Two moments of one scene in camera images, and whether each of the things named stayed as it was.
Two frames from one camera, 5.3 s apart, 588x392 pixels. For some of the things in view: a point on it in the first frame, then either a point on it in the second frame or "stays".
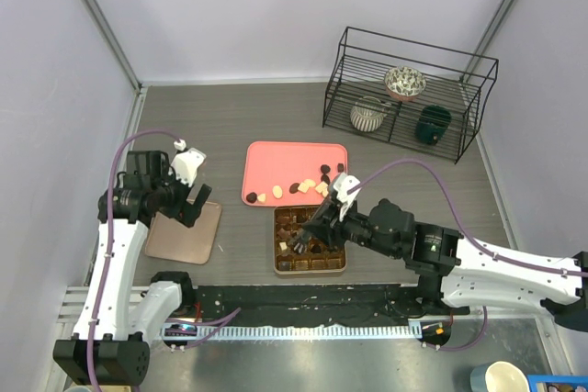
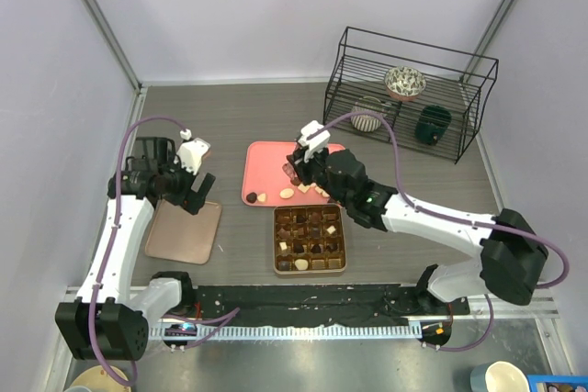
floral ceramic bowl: x=404 y=84 stays
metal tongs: x=299 y=247 -> x=288 y=169
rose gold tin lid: x=172 y=240 stays
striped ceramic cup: x=367 y=113 stays
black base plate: x=309 y=304 stays
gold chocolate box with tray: x=317 y=259 stays
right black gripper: x=326 y=224 -> x=301 y=167
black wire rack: x=421 y=97 stays
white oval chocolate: x=277 y=191 -> x=287 y=193
